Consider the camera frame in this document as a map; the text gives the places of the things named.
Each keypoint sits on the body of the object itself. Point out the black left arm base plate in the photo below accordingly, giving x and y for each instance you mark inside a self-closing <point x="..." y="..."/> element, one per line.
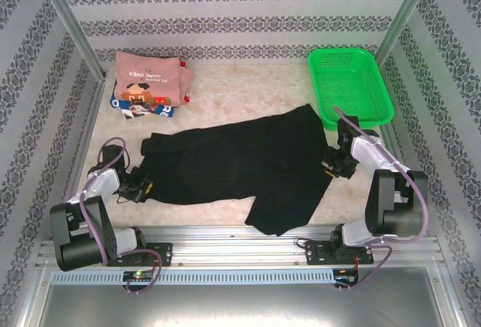
<point x="161" y="253"/>

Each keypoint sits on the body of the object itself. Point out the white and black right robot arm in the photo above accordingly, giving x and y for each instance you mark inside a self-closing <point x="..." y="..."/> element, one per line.
<point x="391" y="206"/>

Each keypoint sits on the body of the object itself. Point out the aluminium side rail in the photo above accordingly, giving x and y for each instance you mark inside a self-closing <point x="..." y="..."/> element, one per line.
<point x="90" y="128"/>

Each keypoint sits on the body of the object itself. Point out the blue folded printed t-shirt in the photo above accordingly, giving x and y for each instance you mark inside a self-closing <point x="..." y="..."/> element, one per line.
<point x="165" y="112"/>

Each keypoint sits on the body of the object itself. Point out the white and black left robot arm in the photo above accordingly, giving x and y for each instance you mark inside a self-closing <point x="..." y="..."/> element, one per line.
<point x="82" y="229"/>

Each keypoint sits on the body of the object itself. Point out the aluminium mounting rail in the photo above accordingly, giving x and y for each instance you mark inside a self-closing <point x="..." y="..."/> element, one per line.
<point x="225" y="252"/>

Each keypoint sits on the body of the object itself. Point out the green plastic basket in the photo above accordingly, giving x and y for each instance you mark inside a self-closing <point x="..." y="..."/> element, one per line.
<point x="349" y="86"/>

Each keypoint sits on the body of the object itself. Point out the grey metal sheet panel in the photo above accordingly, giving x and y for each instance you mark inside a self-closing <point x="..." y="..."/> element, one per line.
<point x="240" y="304"/>

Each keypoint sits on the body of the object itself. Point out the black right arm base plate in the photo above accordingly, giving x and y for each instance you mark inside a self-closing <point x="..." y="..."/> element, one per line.
<point x="317" y="253"/>

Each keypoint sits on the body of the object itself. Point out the pink folded printed t-shirt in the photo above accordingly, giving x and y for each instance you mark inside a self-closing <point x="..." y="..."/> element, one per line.
<point x="146" y="75"/>

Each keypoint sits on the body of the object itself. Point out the black t-shirt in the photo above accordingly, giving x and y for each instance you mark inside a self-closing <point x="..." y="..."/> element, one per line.
<point x="233" y="165"/>

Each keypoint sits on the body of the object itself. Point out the aluminium frame post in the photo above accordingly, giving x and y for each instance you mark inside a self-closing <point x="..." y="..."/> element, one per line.
<point x="71" y="22"/>
<point x="404" y="15"/>

